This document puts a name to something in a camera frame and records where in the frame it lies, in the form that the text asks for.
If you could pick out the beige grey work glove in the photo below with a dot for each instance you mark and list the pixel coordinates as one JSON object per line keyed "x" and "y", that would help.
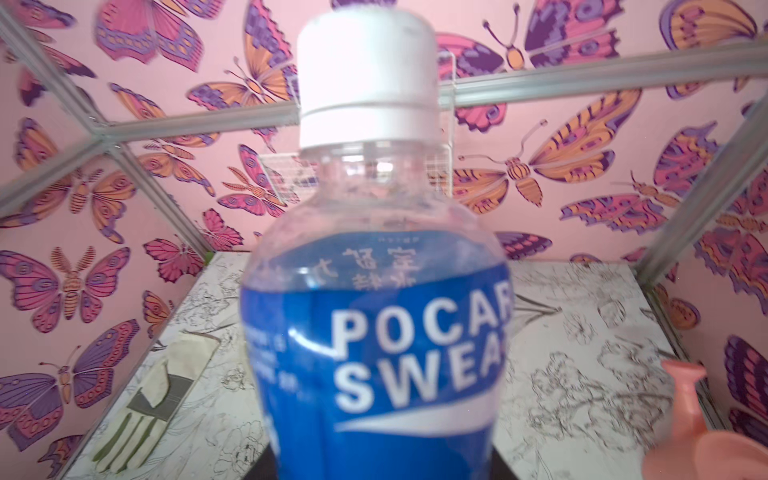
{"x": 137, "y": 428}

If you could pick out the pink plastic watering can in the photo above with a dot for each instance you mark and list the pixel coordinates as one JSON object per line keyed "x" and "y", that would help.
{"x": 692, "y": 450}

